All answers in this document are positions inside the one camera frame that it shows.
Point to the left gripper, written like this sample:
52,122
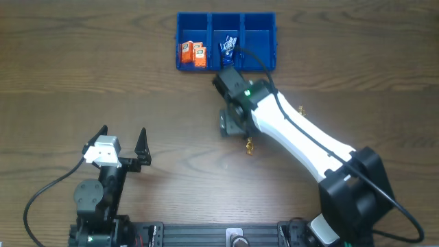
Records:
129,164

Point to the orange candy box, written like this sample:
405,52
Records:
186,55
200,60
198,44

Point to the gold candy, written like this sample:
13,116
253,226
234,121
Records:
249,147
302,110

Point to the blue candy pack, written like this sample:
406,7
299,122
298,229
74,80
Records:
228,46

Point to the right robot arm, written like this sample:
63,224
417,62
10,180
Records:
298,133

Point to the blue tray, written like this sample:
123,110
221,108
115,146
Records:
259,41

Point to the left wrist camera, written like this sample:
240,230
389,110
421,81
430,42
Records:
103,151

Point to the mounting rail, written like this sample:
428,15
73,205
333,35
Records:
199,235

